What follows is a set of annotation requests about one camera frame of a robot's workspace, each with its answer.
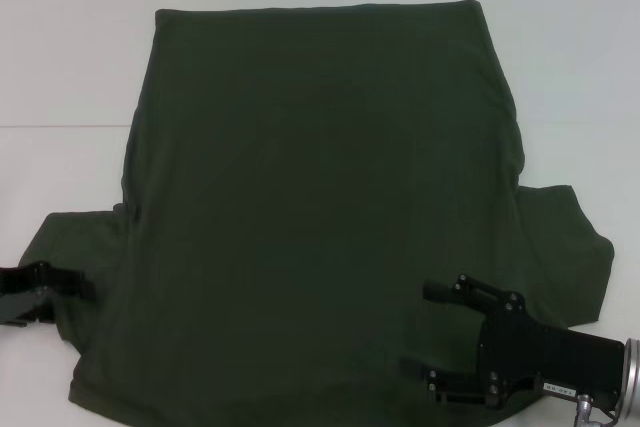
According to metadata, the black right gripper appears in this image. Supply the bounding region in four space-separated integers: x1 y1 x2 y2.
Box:
399 273 627 406

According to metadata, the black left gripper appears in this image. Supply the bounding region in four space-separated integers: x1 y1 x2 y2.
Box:
0 260 97 328

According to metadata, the dark green shirt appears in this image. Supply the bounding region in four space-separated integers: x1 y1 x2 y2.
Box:
17 0 615 427

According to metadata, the thin right arm cable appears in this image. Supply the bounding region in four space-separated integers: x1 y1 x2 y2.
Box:
597 405 630 422

